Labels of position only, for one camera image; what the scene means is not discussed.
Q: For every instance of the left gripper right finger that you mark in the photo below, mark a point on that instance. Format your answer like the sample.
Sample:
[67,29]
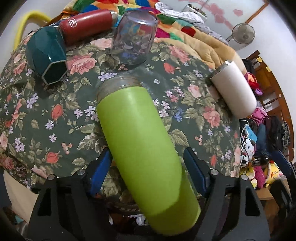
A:
[232,209]

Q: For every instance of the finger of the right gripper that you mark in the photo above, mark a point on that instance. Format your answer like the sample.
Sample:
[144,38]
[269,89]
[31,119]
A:
[284,165]

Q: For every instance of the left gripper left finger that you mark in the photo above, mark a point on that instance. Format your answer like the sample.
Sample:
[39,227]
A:
[66,208]

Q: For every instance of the white cylindrical cup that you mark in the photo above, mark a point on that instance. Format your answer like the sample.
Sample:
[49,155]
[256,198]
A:
[234,89]

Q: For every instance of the green cylindrical bottle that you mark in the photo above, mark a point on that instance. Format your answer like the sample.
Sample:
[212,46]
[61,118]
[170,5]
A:
[145,156]

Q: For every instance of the dark teal faceted cup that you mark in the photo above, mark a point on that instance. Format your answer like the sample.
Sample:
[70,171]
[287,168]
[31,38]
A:
[46,54]

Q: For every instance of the clear glass cup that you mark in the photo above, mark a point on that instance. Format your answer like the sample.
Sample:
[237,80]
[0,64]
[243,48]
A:
[134,36]

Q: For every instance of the yellow plush toy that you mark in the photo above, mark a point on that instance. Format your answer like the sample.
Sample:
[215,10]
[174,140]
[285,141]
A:
[272,173]

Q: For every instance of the white kitty plush toy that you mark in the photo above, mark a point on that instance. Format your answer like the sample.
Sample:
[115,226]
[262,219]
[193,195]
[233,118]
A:
[247,151]

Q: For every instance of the wooden headboard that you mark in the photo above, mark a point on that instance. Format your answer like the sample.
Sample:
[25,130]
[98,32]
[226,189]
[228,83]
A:
[273,99]

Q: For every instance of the red plush toy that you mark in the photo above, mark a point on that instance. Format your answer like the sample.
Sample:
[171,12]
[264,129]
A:
[253,83]

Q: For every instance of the floral dark green bedsheet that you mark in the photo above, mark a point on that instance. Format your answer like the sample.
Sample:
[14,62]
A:
[57,129]

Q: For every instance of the standing electric fan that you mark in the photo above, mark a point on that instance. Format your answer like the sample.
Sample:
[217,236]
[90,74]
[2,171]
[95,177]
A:
[242,33]

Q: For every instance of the colourful patchwork blanket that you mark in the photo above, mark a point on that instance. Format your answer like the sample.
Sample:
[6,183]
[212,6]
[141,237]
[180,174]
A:
[173,25]

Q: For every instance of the sliding wardrobe with hearts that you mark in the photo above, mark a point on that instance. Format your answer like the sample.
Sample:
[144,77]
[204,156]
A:
[225,12]

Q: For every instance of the white small cabinet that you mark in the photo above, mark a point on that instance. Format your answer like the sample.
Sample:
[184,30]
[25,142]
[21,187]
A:
[196,10]

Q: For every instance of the white grey crumpled cloth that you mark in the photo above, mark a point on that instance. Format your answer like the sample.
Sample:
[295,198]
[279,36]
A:
[191,18]

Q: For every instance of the red thermos bottle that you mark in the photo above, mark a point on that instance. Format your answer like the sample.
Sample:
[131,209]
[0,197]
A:
[85,25]

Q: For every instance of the yellow foam bed rail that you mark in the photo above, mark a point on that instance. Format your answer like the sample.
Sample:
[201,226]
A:
[36,17]

